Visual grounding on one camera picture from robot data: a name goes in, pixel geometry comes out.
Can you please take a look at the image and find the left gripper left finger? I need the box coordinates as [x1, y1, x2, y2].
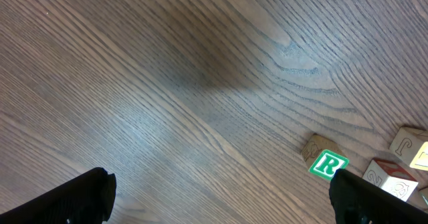
[1, 167, 116, 224]

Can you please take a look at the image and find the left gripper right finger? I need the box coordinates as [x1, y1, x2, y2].
[329, 169, 427, 224]

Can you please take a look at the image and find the white block blue side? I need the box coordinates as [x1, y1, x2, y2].
[362, 158, 419, 202]

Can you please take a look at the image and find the green R block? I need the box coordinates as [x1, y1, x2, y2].
[301, 134, 349, 181]

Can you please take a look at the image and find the yellow top block front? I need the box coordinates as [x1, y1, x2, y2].
[389, 127, 427, 171]

